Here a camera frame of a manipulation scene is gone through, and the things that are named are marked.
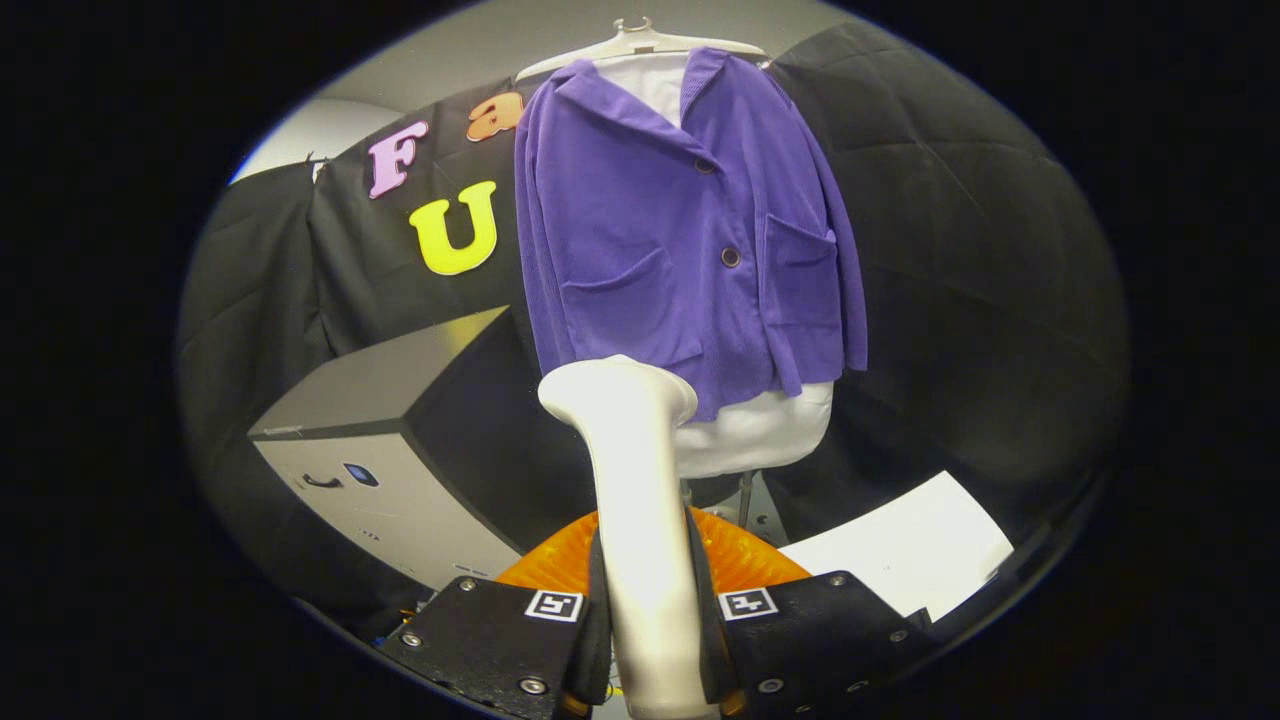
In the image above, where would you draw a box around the purple jacket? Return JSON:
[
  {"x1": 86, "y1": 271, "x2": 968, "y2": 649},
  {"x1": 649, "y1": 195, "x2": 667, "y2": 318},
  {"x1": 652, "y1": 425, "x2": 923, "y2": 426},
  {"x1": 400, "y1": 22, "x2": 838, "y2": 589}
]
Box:
[{"x1": 513, "y1": 47, "x2": 869, "y2": 423}]

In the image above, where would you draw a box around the white clothes hanger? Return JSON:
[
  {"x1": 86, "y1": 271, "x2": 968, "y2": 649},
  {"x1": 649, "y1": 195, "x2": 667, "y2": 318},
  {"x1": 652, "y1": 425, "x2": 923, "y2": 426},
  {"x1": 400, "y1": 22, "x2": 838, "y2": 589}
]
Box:
[{"x1": 515, "y1": 17, "x2": 769, "y2": 83}]

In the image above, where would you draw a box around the grey garment stand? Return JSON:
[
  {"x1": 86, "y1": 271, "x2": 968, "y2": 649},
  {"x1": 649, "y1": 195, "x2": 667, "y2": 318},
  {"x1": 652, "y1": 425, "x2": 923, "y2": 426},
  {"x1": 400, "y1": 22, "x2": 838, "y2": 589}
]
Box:
[{"x1": 690, "y1": 470, "x2": 791, "y2": 549}]

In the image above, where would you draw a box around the white floor sheet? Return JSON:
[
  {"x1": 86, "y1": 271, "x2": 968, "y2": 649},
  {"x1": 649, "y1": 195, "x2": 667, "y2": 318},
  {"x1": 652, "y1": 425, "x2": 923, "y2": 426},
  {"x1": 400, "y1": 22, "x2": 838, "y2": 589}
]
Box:
[{"x1": 778, "y1": 470, "x2": 1016, "y2": 621}]

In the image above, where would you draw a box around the black backdrop cloth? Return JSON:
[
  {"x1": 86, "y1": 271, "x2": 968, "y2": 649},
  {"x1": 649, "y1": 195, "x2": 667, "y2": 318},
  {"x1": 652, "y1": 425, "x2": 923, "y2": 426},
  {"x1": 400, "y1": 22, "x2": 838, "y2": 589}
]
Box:
[{"x1": 305, "y1": 80, "x2": 546, "y2": 361}]

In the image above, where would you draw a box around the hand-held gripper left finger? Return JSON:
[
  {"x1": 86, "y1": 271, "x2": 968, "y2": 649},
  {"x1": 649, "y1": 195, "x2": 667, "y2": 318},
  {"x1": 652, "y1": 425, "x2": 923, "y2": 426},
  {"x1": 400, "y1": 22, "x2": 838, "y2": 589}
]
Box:
[{"x1": 375, "y1": 512, "x2": 613, "y2": 720}]

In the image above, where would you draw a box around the plain black curtain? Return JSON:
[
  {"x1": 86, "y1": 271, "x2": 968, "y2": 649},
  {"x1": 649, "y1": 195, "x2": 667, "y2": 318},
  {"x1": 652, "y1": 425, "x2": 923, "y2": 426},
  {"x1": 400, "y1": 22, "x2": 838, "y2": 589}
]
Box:
[
  {"x1": 178, "y1": 160, "x2": 336, "y2": 481},
  {"x1": 765, "y1": 22, "x2": 1131, "y2": 549}
]

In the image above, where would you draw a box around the grey cabinet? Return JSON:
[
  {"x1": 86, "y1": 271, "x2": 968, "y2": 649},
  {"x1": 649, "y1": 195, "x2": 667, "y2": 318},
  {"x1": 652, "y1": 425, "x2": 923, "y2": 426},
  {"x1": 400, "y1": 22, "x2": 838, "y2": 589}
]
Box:
[{"x1": 247, "y1": 305, "x2": 601, "y2": 591}]

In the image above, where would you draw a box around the white garment steamer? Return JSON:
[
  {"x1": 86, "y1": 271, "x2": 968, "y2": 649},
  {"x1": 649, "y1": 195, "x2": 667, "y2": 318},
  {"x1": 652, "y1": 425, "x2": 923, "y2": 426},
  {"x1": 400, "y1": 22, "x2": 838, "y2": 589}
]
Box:
[{"x1": 537, "y1": 355, "x2": 721, "y2": 720}]

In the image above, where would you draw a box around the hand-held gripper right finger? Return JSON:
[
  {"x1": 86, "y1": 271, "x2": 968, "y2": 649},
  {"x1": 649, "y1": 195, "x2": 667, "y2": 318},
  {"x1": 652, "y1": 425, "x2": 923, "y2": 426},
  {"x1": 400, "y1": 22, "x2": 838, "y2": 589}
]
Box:
[{"x1": 685, "y1": 505, "x2": 941, "y2": 720}]

